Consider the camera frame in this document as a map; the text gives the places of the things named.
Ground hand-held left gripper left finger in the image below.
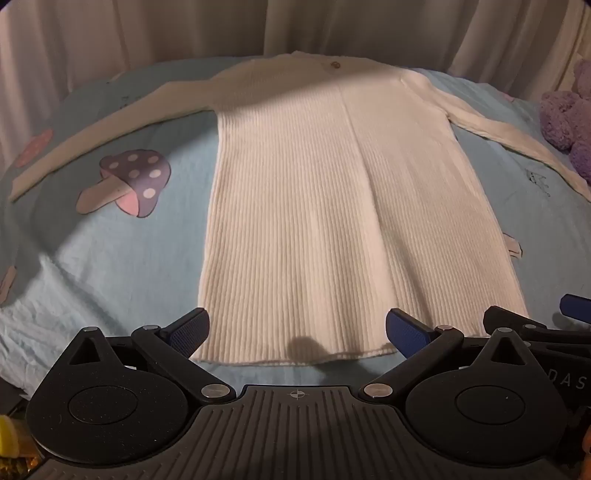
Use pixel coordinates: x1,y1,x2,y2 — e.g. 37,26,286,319
50,308,237,405

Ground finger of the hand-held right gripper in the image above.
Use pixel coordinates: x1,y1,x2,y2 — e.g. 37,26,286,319
560,294,591,325
482,305,591,358

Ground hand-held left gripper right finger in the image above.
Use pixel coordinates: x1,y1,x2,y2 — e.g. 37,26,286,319
359,308,551,403

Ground white ribbed knit sweater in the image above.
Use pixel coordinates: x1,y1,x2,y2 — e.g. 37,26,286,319
9,52,591,367

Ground blue mushroom print bedsheet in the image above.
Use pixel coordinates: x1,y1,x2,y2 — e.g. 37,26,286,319
0,55,591,407

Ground purple plush toy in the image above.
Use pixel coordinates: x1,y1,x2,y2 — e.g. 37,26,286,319
539,59,591,185

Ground yellow object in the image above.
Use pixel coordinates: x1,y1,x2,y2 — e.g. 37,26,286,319
0,414,21,459

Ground beige curtain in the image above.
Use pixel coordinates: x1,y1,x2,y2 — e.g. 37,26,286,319
0,0,591,100

